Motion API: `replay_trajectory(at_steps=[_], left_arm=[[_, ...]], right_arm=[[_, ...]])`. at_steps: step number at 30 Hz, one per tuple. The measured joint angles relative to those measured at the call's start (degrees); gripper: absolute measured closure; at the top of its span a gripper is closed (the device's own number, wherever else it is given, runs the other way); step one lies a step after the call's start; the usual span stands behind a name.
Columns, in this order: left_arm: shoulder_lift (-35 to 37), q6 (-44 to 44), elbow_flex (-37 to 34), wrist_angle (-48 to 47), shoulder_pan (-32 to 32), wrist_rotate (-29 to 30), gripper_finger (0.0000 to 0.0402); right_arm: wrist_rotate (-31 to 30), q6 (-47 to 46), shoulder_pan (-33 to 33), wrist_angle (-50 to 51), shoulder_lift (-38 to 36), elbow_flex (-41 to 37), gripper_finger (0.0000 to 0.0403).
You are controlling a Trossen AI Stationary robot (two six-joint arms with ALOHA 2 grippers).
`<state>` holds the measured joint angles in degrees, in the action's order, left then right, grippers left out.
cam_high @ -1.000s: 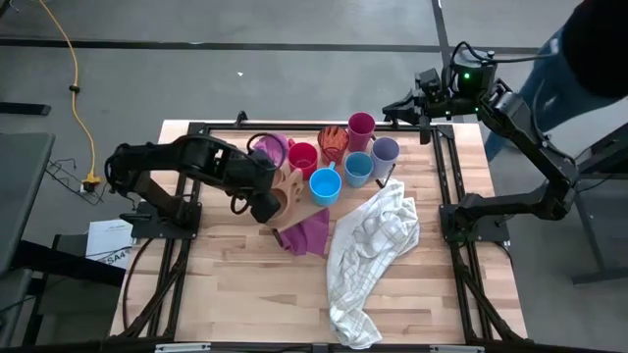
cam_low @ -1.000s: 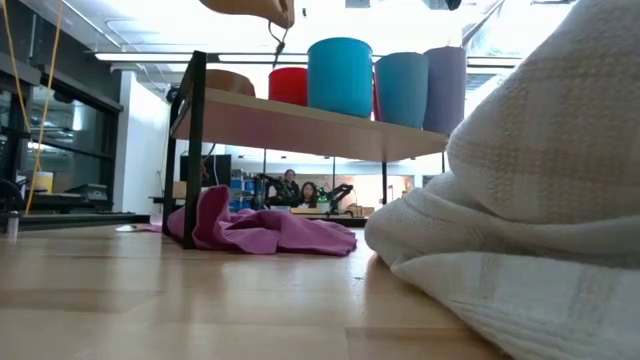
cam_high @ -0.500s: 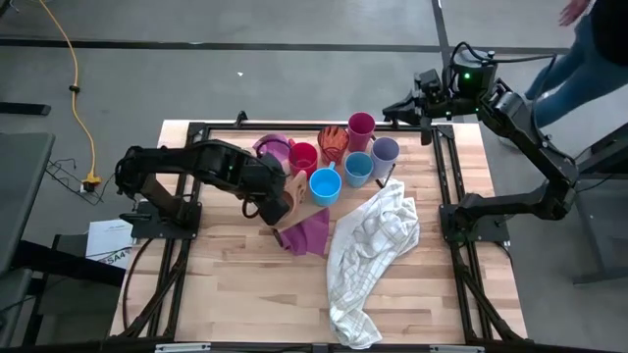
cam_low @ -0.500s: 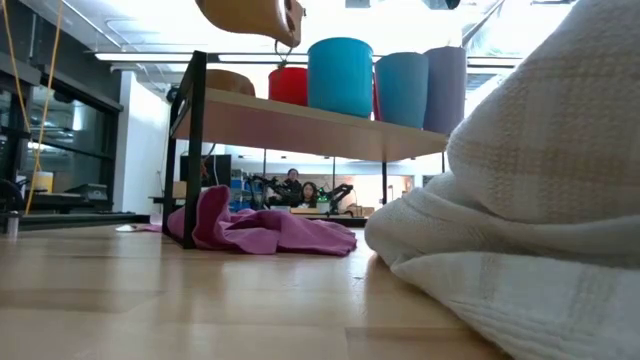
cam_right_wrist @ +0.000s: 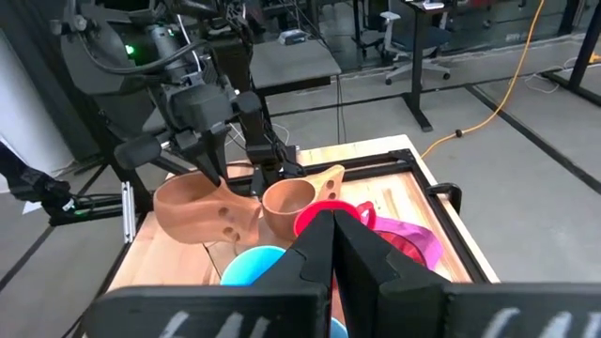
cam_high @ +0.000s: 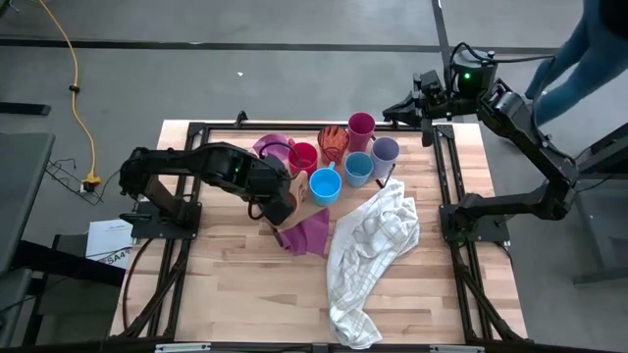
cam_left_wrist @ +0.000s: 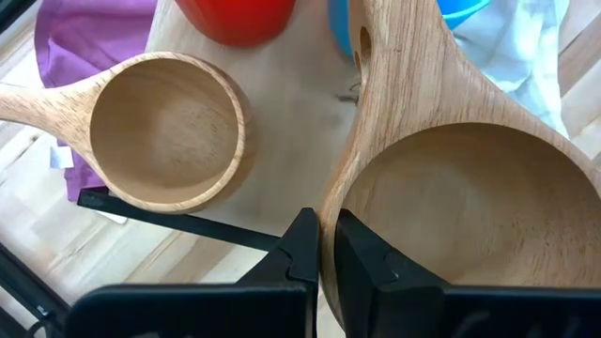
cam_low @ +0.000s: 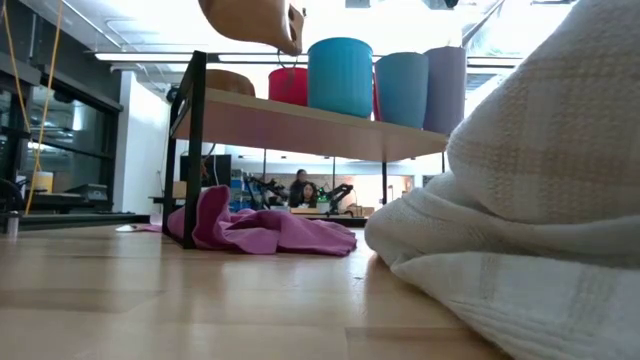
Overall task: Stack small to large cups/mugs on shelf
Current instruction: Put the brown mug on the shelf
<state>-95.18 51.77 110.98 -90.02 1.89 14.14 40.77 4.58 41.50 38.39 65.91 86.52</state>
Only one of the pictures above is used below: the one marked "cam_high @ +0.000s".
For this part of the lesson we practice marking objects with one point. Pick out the red transparent ribbed glass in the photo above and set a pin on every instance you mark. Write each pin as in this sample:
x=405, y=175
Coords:
x=333, y=144

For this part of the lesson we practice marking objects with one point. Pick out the black desk frame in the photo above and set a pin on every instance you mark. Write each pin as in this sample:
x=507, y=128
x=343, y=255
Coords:
x=589, y=220

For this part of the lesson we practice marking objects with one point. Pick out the lavender tall plastic cup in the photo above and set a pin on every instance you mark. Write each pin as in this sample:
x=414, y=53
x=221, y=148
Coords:
x=384, y=157

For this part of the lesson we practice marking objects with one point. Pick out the person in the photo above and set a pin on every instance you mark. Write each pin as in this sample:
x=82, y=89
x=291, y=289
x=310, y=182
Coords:
x=589, y=59

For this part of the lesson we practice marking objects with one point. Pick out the pink tall plastic cup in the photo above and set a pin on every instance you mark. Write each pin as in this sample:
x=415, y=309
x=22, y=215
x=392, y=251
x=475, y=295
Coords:
x=360, y=132

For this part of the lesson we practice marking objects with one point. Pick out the white checked towel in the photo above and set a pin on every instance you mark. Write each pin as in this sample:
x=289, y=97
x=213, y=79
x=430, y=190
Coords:
x=373, y=235

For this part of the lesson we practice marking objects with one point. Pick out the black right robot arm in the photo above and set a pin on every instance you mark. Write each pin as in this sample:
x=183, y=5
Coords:
x=520, y=132

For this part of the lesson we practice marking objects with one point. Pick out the black floor bar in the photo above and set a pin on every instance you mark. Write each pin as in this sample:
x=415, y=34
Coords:
x=24, y=109

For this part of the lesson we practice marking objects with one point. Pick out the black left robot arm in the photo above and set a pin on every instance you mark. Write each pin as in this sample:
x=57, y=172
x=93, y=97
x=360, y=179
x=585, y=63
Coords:
x=196, y=162

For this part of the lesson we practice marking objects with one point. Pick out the purple cloth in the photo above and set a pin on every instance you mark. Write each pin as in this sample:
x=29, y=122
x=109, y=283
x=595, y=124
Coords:
x=309, y=235

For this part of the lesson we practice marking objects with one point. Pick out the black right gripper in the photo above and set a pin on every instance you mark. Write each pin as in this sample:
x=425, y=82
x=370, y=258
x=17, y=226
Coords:
x=432, y=100

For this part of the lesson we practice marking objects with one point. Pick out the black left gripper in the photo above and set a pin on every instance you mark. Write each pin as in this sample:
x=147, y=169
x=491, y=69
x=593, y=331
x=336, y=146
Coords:
x=270, y=186

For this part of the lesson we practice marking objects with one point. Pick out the black aluminium rig frame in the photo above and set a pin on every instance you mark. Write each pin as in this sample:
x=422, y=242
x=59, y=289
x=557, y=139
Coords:
x=294, y=126

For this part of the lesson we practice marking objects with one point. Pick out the silver metal bracket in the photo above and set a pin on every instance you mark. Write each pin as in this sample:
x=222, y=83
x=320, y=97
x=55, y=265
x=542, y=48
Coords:
x=456, y=349
x=181, y=347

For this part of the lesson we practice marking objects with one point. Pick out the black desk base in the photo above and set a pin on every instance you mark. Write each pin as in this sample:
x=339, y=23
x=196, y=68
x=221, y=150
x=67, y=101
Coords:
x=73, y=262

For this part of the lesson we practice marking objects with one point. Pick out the white paper label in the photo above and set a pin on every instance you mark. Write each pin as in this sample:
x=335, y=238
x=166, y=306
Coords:
x=105, y=240

